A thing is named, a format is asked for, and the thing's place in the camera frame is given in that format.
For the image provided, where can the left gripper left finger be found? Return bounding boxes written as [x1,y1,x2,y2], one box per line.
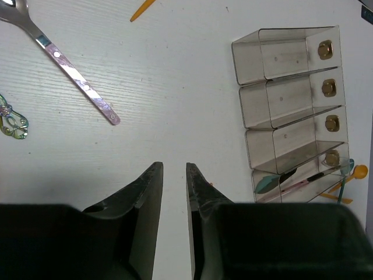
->
[1,162,163,279]

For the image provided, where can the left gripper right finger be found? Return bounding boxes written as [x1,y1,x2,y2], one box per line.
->
[186,163,372,279]

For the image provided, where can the teal plastic knife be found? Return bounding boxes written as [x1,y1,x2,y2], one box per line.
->
[255,169,297,194]

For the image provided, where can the silver knife pink handle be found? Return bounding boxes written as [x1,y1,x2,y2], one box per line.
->
[259,171,326,203]

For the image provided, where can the iridescent ornate spoon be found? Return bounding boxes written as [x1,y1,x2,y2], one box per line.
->
[1,95,29,139]

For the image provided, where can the silver spoon pink handle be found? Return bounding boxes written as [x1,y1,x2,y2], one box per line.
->
[1,1,121,125]

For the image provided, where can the teal plastic spoon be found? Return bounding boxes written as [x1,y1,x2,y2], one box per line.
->
[337,159,355,204]

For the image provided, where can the orange plastic spoon right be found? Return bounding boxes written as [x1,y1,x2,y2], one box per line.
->
[328,164,368,193]

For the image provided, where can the orange plastic spoon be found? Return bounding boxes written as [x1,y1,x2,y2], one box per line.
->
[130,0,155,22]
[328,164,368,193]

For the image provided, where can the clear tiered utensil organizer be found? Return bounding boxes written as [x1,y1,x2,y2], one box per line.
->
[231,26,351,203]

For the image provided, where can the orange plastic spoon far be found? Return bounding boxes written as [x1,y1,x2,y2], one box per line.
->
[130,0,155,22]

